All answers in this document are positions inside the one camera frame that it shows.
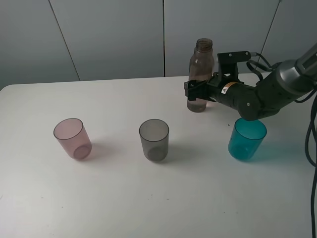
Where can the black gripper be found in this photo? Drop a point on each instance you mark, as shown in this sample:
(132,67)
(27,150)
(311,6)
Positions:
(223,89)

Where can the brown translucent plastic bottle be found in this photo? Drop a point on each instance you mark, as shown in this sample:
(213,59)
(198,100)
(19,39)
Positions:
(202,62)

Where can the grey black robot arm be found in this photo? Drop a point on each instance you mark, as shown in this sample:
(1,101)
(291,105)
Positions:
(286,82)

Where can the grey translucent plastic cup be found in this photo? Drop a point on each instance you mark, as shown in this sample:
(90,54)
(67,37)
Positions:
(154,135)

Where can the teal translucent plastic cup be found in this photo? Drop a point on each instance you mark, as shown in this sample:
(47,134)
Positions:
(245,139)

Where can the pink translucent plastic cup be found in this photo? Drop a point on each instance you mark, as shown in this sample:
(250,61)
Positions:
(73,138)

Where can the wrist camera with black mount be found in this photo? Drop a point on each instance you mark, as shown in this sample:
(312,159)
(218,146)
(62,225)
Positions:
(227,64)

